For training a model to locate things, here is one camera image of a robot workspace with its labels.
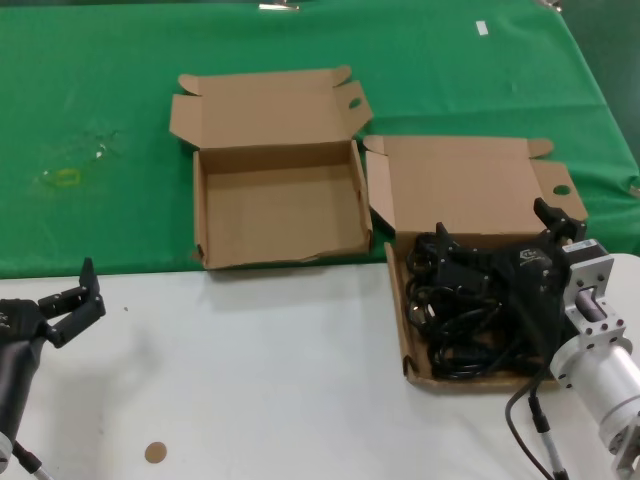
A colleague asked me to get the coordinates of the green tablecloth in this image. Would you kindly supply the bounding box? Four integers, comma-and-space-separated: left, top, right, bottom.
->
0, 2, 640, 279

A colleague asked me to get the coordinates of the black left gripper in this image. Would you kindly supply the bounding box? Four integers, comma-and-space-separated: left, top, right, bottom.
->
0, 257, 107, 436

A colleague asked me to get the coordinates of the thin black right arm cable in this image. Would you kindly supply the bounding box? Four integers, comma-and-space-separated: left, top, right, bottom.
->
503, 367, 559, 480

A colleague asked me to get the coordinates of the arm cable silver connector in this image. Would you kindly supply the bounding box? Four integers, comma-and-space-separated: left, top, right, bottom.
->
12, 439, 51, 480
527, 392, 571, 480

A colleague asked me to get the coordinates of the right arm cable silver connector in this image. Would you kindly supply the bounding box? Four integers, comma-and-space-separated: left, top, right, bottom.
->
527, 392, 571, 480

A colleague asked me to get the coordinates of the clear tape scrap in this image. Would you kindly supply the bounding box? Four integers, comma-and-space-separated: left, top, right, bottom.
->
84, 129, 124, 161

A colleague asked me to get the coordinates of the left arm cable silver connector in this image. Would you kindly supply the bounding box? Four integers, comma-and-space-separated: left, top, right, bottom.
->
12, 439, 51, 480

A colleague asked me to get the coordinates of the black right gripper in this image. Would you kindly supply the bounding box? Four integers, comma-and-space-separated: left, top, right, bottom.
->
434, 197, 589, 361

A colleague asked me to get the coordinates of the cardboard box with intact rim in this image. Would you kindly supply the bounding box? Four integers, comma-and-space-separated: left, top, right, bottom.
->
363, 133, 590, 396

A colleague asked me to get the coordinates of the cardboard box with torn rim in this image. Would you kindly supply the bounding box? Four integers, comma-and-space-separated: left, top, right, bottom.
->
168, 64, 375, 272

